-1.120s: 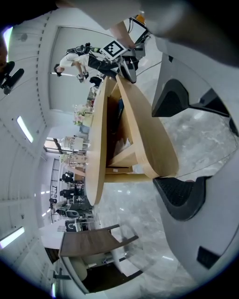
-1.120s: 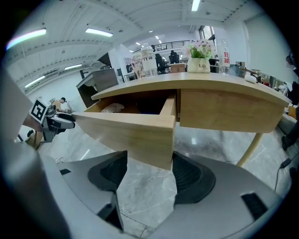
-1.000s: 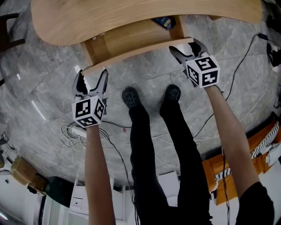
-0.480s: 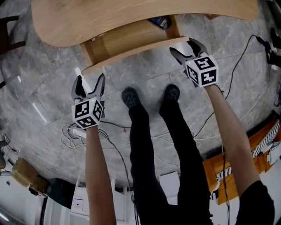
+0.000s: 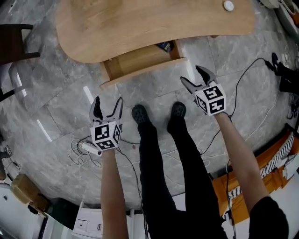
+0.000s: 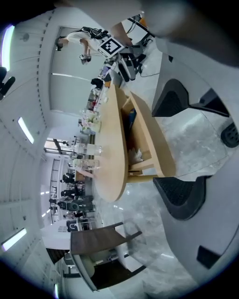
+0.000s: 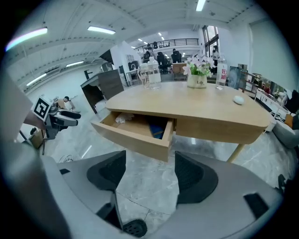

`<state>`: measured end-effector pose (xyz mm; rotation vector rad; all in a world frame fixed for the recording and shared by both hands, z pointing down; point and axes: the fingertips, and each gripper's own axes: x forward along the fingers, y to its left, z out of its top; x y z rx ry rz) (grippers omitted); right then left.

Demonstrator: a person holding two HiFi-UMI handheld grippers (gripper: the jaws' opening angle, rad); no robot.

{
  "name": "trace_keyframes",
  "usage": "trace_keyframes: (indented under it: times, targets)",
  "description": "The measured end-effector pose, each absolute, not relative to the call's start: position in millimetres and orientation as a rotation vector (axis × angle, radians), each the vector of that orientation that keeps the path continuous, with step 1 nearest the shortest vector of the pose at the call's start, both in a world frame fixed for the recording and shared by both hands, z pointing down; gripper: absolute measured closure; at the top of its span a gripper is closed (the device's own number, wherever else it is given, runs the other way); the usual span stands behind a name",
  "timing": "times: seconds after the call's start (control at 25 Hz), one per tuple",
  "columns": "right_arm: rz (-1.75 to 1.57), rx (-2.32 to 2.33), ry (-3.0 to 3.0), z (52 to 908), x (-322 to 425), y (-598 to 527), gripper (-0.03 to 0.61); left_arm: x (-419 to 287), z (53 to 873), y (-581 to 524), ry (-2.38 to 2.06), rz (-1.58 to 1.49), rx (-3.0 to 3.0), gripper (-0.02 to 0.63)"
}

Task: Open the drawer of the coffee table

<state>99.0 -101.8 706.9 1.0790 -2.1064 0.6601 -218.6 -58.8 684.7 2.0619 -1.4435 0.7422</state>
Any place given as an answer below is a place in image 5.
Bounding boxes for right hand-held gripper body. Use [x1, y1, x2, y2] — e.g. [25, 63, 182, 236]
[193, 81, 227, 117]

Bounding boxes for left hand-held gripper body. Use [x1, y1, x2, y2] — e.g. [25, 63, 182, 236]
[90, 119, 122, 152]

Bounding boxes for wooden drawer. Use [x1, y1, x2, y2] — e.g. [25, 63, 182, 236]
[99, 39, 189, 91]

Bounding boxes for person's left forearm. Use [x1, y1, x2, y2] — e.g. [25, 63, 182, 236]
[100, 148, 129, 239]

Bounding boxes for person's right forearm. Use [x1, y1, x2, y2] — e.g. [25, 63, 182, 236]
[214, 112, 271, 213]

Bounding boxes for wooden coffee table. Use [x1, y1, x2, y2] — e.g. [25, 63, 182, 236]
[55, 0, 256, 64]

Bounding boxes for white cabinet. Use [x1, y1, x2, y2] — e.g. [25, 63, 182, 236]
[71, 202, 145, 239]

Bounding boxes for white power strip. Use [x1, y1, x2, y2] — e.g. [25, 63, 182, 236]
[81, 142, 103, 157]

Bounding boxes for person's left black shoe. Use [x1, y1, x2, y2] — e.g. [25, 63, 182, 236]
[131, 104, 150, 124]

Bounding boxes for person's black shoe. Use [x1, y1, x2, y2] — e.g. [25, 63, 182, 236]
[131, 104, 150, 124]
[171, 101, 187, 120]

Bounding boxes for person's right black shoe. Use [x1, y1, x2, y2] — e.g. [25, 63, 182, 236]
[171, 101, 187, 120]

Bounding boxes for dark blue flat item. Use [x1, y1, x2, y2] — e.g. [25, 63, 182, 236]
[156, 41, 175, 53]

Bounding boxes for person's black trousers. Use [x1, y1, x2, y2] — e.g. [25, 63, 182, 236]
[137, 116, 228, 239]

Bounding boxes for small white round disc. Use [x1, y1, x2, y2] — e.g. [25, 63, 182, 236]
[223, 0, 235, 12]

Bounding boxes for black white striped cloth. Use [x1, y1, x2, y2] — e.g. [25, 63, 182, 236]
[221, 134, 295, 221]

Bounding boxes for dark green container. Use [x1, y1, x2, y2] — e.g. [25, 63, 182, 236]
[46, 197, 81, 236]

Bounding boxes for cardboard box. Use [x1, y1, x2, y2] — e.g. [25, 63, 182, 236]
[10, 174, 51, 218]

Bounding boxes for white fabric item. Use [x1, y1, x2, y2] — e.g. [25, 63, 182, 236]
[281, 154, 299, 181]

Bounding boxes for dark wooden desk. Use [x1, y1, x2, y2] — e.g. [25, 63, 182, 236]
[0, 23, 42, 103]

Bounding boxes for orange sofa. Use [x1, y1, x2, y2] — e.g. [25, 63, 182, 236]
[211, 130, 299, 225]

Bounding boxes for person's black shirt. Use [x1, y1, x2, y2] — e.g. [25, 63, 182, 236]
[249, 196, 290, 239]

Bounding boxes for black cable with adapter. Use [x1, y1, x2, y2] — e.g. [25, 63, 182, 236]
[200, 57, 274, 156]

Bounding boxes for thin black cable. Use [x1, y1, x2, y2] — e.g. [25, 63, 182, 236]
[115, 137, 150, 239]

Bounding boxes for long white cable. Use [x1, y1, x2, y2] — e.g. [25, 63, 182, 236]
[245, 77, 281, 141]

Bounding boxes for black coiled cables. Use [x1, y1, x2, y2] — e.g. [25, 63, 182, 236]
[286, 93, 299, 120]

